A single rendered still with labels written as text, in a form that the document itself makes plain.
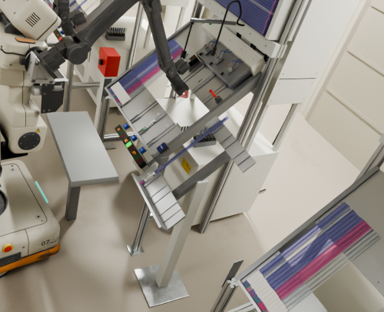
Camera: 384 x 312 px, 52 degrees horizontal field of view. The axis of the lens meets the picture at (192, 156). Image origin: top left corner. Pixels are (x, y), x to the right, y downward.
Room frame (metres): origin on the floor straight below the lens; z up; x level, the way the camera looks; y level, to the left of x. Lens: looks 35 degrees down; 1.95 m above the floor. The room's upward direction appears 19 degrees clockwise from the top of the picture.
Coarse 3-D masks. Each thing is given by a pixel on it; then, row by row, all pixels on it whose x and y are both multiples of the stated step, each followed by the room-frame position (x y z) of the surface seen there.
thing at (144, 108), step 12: (144, 96) 2.01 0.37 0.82; (132, 108) 1.95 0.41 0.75; (144, 108) 1.93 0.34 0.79; (156, 108) 1.91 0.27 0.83; (132, 120) 1.87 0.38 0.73; (144, 120) 1.85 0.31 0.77; (168, 120) 1.82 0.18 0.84; (144, 132) 1.78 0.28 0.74; (156, 132) 1.76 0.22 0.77; (168, 132) 1.75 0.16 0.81; (180, 132) 1.73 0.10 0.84; (156, 144) 1.69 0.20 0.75
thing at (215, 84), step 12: (180, 36) 2.37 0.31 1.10; (192, 36) 2.35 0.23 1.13; (204, 36) 2.32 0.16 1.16; (192, 48) 2.25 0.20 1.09; (192, 72) 2.08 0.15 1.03; (204, 72) 2.06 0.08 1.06; (192, 84) 2.01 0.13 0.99; (204, 84) 1.98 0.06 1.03; (216, 84) 1.97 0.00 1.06; (204, 96) 1.91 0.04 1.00; (216, 96) 1.90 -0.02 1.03
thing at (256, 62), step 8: (208, 24) 2.28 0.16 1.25; (216, 24) 2.26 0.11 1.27; (208, 32) 2.24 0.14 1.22; (216, 32) 2.20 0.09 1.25; (224, 32) 2.18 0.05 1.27; (224, 40) 2.13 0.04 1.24; (232, 40) 2.11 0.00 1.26; (240, 40) 2.10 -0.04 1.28; (232, 48) 2.06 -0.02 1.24; (240, 48) 2.05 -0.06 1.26; (248, 48) 2.03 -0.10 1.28; (240, 56) 2.00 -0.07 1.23; (248, 56) 1.98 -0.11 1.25; (256, 56) 1.97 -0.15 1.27; (248, 64) 1.94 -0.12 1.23; (256, 64) 1.94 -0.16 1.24; (264, 64) 1.98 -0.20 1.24; (256, 72) 1.96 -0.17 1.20
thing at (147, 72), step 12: (180, 48) 2.26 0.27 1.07; (156, 60) 2.23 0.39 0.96; (132, 72) 2.18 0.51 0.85; (144, 72) 2.16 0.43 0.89; (156, 72) 2.14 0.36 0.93; (120, 84) 2.12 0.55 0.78; (132, 84) 2.10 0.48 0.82; (144, 84) 2.07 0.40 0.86; (120, 96) 2.04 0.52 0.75; (132, 96) 2.01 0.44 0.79
